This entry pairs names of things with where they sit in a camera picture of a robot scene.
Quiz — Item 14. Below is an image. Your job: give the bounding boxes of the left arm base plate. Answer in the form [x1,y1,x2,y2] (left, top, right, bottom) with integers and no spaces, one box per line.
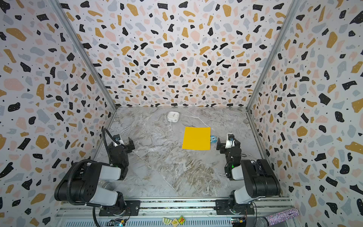
[99,200,141,217]

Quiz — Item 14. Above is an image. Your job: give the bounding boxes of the yellow square paper sheet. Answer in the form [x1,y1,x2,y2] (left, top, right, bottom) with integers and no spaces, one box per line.
[182,127,211,151]

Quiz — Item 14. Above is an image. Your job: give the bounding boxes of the colourful stickers on rail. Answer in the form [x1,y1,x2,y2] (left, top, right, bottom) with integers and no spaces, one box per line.
[162,216,186,227]

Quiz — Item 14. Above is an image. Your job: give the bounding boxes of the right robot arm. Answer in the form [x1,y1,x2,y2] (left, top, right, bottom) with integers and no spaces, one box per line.
[216,134,281,214]

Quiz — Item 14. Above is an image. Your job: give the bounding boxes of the aluminium rail frame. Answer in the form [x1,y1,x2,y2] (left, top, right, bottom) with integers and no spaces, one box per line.
[53,197,296,227]

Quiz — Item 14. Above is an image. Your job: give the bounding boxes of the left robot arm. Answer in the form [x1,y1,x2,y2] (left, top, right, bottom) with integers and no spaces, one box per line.
[54,135,135,216]

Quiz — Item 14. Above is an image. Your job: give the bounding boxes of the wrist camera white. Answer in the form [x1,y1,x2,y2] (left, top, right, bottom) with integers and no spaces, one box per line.
[114,134,124,146]
[226,134,234,147]

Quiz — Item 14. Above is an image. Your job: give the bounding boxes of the glitter microphone right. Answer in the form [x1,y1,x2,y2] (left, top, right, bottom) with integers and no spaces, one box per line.
[255,207,300,227]

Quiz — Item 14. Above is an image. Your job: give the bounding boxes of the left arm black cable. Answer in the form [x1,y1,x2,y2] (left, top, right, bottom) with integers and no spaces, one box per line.
[66,127,120,227]

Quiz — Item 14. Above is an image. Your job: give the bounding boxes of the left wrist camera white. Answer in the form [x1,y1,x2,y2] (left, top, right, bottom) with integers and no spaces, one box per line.
[114,134,124,146]

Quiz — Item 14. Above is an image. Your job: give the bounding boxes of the blue owl toy block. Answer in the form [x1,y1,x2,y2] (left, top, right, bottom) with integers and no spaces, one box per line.
[210,135,218,143]

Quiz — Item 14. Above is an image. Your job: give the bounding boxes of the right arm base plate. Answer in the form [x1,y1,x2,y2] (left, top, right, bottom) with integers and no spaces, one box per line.
[214,200,255,215]

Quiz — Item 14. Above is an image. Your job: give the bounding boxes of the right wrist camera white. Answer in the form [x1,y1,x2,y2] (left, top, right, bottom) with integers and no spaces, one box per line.
[226,134,234,147]

